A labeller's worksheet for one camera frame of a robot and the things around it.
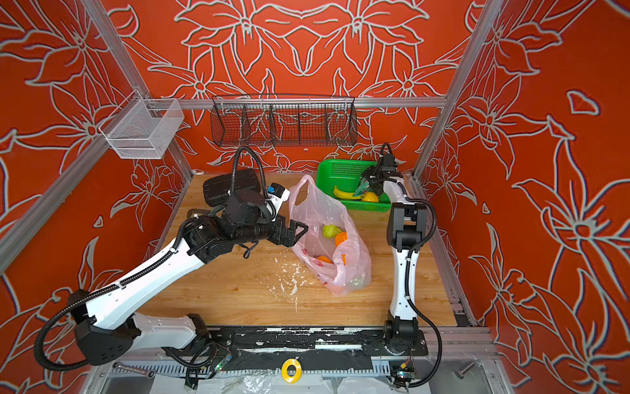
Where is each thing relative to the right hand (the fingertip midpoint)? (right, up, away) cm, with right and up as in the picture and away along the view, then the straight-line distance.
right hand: (371, 174), depth 109 cm
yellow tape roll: (-31, -60, -41) cm, 79 cm away
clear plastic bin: (-92, +16, -16) cm, 95 cm away
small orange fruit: (-23, -30, -34) cm, 51 cm away
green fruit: (-20, -24, -16) cm, 35 cm away
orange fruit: (-16, -26, -18) cm, 36 cm away
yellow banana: (-11, -10, -2) cm, 15 cm away
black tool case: (-70, -7, -1) cm, 71 cm away
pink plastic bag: (-19, -31, -16) cm, 40 cm away
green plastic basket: (-11, +1, +8) cm, 13 cm away
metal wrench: (-73, -61, -40) cm, 104 cm away
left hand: (-31, -17, -42) cm, 55 cm away
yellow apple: (-2, -10, -6) cm, 12 cm away
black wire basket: (-42, +22, -9) cm, 48 cm away
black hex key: (-78, -17, -5) cm, 80 cm away
